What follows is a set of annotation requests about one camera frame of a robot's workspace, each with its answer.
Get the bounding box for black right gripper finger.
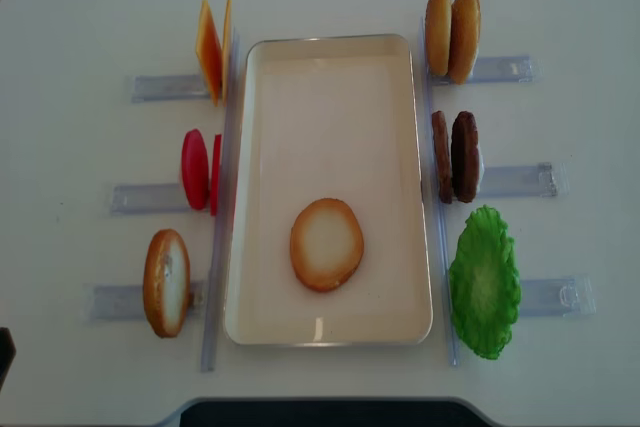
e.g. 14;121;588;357
0;327;16;388

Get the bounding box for upright bread slice left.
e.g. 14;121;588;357
143;229;190;338

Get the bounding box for red tomato slice outer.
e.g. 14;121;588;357
181;129;209;210

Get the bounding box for red tomato slice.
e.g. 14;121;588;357
181;129;209;210
209;134;222;216

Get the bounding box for red tomato slice inner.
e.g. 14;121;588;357
209;134;222;216

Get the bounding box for bread slice on tray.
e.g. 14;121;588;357
289;198;364;292

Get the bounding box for orange cheese slice outer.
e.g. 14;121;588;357
195;0;222;105

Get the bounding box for orange cheese slice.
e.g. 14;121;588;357
222;0;233;105
195;0;222;105

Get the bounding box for orange cheese slice inner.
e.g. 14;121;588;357
222;0;233;105

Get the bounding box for green lettuce leaf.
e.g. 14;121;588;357
449;205;522;360

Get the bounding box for brown meat patty inner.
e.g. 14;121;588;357
431;111;453;204

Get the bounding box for dark meat patty outer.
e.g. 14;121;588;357
451;111;480;203

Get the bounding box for dark object bottom edge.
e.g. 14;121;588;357
180;400;487;426

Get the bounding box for white rectangular tray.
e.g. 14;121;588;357
224;34;433;347

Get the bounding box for bun slice outer right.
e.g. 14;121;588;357
425;0;452;76

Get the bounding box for bun slice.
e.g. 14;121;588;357
448;0;481;84
425;0;452;76

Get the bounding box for bun slice inner right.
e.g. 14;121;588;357
448;0;481;84

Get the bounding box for clear holder rail bread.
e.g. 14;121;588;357
84;282;207;323

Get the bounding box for clear holder rail tomato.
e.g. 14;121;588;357
109;183;190;215

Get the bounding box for clear long rail left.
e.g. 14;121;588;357
200;28;243;373

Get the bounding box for clear long rail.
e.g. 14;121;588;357
418;18;459;367
200;28;243;373

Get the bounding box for clear holder rail cheese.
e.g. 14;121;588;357
131;74;209;103

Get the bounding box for clear long rail right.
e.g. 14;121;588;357
418;18;459;367

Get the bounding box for clear holder rail patties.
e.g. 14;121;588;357
477;162;569;198

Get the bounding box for clear holder rail buns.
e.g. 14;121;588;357
429;52;544;86

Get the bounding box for clear holder rail lettuce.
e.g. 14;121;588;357
519;275;596;317

